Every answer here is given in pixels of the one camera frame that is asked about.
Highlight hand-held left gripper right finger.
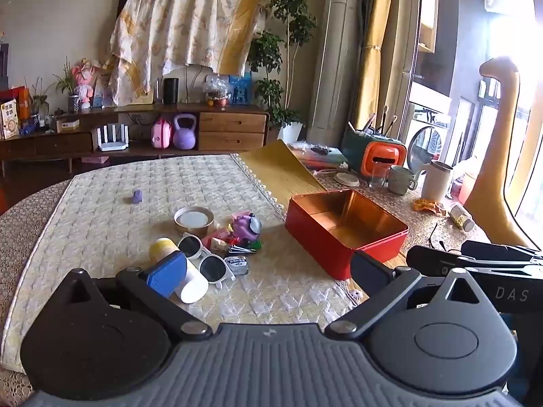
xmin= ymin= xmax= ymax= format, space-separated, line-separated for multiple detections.
xmin=324 ymin=250 xmax=480 ymax=341

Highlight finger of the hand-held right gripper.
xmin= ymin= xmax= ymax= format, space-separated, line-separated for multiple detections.
xmin=461 ymin=240 xmax=543 ymax=264
xmin=406 ymin=246 xmax=533 ymax=278

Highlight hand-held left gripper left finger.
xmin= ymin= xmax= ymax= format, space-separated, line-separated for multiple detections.
xmin=63 ymin=252 xmax=212 ymax=342

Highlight white and yellow bottle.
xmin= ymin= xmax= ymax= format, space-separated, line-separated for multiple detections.
xmin=148 ymin=237 xmax=209 ymax=304

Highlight white sunglasses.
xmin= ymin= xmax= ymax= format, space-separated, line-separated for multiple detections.
xmin=177 ymin=234 xmax=236 ymax=284

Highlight red tin box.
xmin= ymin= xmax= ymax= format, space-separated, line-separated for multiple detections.
xmin=284 ymin=190 xmax=410 ymax=281

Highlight round gold-rimmed lid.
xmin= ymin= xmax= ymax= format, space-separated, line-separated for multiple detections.
xmin=174 ymin=206 xmax=215 ymax=235

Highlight purple monster toy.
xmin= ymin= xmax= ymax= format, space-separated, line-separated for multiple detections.
xmin=231 ymin=213 xmax=263 ymax=242

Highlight dark-framed eyeglasses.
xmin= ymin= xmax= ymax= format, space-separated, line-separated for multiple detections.
xmin=428 ymin=222 xmax=450 ymax=252

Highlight gold patterned tablecloth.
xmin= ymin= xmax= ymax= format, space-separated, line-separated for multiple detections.
xmin=0 ymin=169 xmax=488 ymax=407

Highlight clear pill bottle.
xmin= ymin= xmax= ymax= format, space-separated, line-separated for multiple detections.
xmin=449 ymin=202 xmax=476 ymax=232

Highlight orange snack wrapper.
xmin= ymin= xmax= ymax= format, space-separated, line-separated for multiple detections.
xmin=413 ymin=198 xmax=447 ymax=216

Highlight yellow chair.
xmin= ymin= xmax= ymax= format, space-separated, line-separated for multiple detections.
xmin=467 ymin=57 xmax=543 ymax=249

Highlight white tumbler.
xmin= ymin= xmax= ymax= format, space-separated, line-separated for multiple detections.
xmin=421 ymin=160 xmax=454 ymax=203

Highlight pale green mug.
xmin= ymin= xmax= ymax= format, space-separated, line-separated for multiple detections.
xmin=388 ymin=165 xmax=418 ymax=196

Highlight clear drinking glass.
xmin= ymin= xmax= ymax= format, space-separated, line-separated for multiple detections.
xmin=368 ymin=163 xmax=389 ymax=190

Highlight orange tissue box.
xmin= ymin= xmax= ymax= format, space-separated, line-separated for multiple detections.
xmin=360 ymin=141 xmax=407 ymax=179

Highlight stack of books in plastic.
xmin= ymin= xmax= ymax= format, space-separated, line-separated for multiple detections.
xmin=288 ymin=141 xmax=349 ymax=171

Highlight green organizer box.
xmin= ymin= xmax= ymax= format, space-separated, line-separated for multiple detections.
xmin=341 ymin=129 xmax=408 ymax=171

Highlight white washing machine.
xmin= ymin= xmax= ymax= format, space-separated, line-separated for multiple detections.
xmin=405 ymin=102 xmax=452 ymax=174

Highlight mustard yellow cloth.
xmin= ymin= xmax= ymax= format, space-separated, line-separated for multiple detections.
xmin=238 ymin=139 xmax=327 ymax=221

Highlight purple kettlebell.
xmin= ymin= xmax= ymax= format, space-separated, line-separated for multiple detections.
xmin=172 ymin=113 xmax=198 ymax=150

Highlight pink toy case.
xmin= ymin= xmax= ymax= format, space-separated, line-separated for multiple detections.
xmin=151 ymin=118 xmax=172 ymax=149

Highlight white router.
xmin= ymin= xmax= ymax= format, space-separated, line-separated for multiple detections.
xmin=97 ymin=123 xmax=129 ymax=152

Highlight wooden media cabinet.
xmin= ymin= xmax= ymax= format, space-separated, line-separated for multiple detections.
xmin=0 ymin=102 xmax=270 ymax=174

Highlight black cylinder speaker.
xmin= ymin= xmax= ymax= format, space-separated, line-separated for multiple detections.
xmin=163 ymin=77 xmax=180 ymax=105

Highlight clear bag of fruit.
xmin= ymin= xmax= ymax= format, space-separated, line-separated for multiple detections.
xmin=203 ymin=77 xmax=232 ymax=108

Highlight small potted grass plant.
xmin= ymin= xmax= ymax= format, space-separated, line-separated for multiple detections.
xmin=53 ymin=57 xmax=82 ymax=113

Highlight pink doll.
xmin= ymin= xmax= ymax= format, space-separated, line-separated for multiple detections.
xmin=72 ymin=60 xmax=100 ymax=109

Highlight white standing air conditioner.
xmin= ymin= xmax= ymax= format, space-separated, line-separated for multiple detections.
xmin=307 ymin=0 xmax=361 ymax=149

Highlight yellow curtain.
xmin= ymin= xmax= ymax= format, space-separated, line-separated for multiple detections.
xmin=352 ymin=0 xmax=425 ymax=130

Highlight yellow printed box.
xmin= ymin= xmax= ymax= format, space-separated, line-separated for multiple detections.
xmin=0 ymin=99 xmax=20 ymax=140

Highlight red paper bag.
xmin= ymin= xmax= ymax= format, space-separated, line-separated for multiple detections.
xmin=0 ymin=87 xmax=31 ymax=119

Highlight floral bed sheet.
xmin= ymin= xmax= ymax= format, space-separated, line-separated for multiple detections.
xmin=104 ymin=0 xmax=272 ymax=106

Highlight potted green plant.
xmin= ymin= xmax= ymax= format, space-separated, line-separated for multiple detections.
xmin=246 ymin=0 xmax=318 ymax=142

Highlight black television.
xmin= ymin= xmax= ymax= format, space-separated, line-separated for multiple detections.
xmin=117 ymin=0 xmax=138 ymax=26

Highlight yellow wall cabinet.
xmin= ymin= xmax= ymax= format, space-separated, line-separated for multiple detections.
xmin=418 ymin=0 xmax=439 ymax=54

